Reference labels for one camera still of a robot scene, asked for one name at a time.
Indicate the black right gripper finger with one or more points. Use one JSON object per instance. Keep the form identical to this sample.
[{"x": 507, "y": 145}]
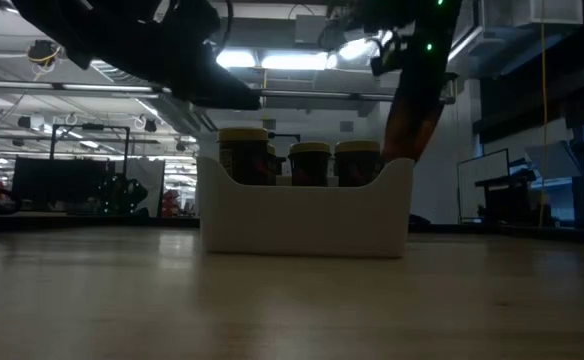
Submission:
[{"x": 427, "y": 80}]

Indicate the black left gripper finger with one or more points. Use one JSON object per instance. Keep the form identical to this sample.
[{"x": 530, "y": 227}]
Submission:
[{"x": 217, "y": 90}]

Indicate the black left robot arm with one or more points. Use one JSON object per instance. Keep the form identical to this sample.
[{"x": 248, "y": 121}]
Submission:
[{"x": 57, "y": 25}]

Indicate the bright ceiling light panel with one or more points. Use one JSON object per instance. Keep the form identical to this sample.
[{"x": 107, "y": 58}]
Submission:
[
  {"x": 234, "y": 59},
  {"x": 357, "y": 50},
  {"x": 294, "y": 61}
]

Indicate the grey horizontal metal bar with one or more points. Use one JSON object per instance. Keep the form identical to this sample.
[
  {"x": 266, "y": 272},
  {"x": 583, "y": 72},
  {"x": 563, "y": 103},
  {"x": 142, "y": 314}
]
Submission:
[{"x": 322, "y": 94}]

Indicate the grey ceiling junction box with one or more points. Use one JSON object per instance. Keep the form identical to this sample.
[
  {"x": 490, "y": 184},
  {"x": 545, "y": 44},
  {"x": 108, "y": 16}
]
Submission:
[{"x": 307, "y": 30}]

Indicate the white hanging sheet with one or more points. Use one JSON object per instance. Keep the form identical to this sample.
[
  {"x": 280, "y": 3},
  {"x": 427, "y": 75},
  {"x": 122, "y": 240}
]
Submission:
[{"x": 152, "y": 180}]

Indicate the red storage bins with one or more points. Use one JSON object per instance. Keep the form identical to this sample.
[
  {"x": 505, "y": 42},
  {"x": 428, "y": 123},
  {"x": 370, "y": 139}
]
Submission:
[{"x": 172, "y": 202}]

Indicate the white ceiling unit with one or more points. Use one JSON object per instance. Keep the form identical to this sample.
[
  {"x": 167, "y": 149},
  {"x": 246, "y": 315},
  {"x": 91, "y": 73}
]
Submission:
[{"x": 547, "y": 12}]

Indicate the black robot with green lights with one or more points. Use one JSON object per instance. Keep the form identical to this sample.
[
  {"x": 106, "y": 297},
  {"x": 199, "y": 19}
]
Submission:
[{"x": 122, "y": 195}]

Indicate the black desk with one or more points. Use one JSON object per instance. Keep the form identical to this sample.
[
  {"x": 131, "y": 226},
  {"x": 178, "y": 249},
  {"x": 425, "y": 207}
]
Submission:
[{"x": 507, "y": 200}]

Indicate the grey tilted panel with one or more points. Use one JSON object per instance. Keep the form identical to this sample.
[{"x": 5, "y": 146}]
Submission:
[{"x": 552, "y": 160}]

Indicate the white plastic bin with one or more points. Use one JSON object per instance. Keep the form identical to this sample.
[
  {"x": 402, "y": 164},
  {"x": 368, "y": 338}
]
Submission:
[{"x": 297, "y": 220}]

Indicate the large black screen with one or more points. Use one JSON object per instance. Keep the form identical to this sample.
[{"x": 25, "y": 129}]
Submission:
[{"x": 57, "y": 182}]

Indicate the grey rectangular air duct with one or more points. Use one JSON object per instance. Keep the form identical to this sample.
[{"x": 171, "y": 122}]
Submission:
[{"x": 472, "y": 35}]

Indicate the ribbed silver air duct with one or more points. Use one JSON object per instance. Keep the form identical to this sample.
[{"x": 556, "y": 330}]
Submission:
[{"x": 172, "y": 112}]

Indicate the grey wall plate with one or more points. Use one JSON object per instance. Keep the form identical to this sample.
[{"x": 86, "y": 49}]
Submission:
[{"x": 268, "y": 123}]

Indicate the white board black frame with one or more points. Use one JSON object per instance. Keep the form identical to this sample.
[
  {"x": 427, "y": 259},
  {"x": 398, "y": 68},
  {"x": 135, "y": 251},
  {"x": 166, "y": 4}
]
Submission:
[{"x": 482, "y": 165}]

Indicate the black frame clamp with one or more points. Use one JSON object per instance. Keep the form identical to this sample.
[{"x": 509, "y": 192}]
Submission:
[{"x": 417, "y": 221}]

